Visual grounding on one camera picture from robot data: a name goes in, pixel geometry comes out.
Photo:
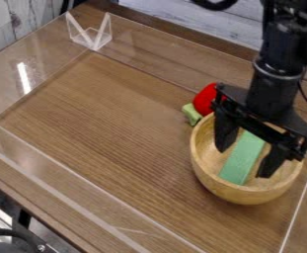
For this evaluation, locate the clear acrylic front barrier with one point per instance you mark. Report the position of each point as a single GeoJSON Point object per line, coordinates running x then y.
{"type": "Point", "coordinates": [93, 219]}

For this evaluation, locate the small green block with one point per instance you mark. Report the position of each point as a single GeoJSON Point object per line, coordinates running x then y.
{"type": "Point", "coordinates": [192, 114]}

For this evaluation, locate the green rectangular block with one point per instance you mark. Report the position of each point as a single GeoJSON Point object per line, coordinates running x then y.
{"type": "Point", "coordinates": [242, 159]}

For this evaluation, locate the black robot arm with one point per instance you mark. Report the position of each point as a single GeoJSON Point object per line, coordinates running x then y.
{"type": "Point", "coordinates": [284, 50]}

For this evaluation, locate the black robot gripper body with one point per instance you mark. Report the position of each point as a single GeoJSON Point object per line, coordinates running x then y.
{"type": "Point", "coordinates": [264, 108]}

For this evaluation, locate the black table leg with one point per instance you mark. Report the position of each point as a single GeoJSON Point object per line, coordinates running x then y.
{"type": "Point", "coordinates": [22, 221]}

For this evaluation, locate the red plush ball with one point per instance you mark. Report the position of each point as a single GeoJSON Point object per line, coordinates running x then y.
{"type": "Point", "coordinates": [204, 99]}

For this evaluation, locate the light wooden bowl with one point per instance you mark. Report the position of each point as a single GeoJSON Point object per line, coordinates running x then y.
{"type": "Point", "coordinates": [208, 160]}

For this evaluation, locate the clear acrylic corner bracket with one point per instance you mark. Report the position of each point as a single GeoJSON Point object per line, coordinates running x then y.
{"type": "Point", "coordinates": [91, 38]}

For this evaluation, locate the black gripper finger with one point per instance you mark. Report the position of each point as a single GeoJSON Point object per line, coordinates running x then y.
{"type": "Point", "coordinates": [280, 154]}
{"type": "Point", "coordinates": [226, 129]}

